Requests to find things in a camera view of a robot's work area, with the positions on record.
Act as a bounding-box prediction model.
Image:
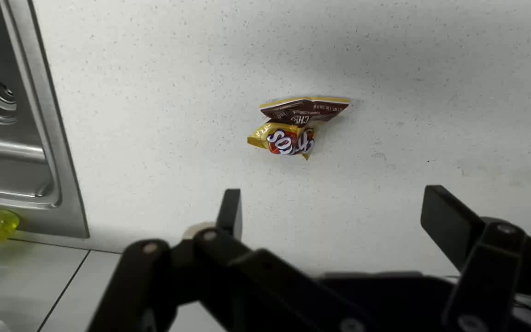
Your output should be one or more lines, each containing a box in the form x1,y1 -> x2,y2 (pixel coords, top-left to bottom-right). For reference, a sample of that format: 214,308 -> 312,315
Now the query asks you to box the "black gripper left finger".
87,186 -> 365,332

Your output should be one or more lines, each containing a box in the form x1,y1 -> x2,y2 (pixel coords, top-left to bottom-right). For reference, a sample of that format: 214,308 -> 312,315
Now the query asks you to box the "stainless steel sink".
0,0 -> 90,240

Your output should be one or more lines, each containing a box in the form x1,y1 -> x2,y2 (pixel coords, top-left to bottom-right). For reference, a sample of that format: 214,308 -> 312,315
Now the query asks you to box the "brown and gold snack bag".
245,94 -> 352,162

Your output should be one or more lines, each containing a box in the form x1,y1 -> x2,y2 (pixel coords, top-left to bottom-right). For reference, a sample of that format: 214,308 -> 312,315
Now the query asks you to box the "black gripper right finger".
420,182 -> 531,332

